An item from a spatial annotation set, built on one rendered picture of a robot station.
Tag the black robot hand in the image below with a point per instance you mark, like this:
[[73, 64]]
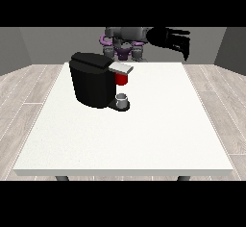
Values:
[[166, 39]]

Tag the pale grey machine lid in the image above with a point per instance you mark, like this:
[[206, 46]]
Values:
[[121, 67]]

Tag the red pod holder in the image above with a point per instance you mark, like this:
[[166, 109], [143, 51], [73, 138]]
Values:
[[120, 79]]

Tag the black coffee machine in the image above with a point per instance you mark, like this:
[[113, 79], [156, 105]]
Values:
[[91, 83]]

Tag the grey robot trunk purple rings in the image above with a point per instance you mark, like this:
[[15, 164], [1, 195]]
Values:
[[121, 53]]

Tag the small grey cup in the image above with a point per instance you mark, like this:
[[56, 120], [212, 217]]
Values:
[[121, 100]]

